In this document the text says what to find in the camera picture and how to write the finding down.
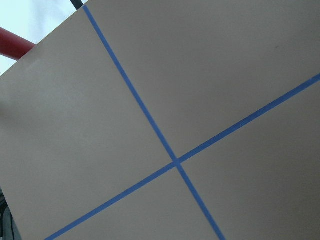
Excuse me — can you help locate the red cylinder tube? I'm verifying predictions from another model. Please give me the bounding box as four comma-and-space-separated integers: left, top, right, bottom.
0, 27, 36, 61

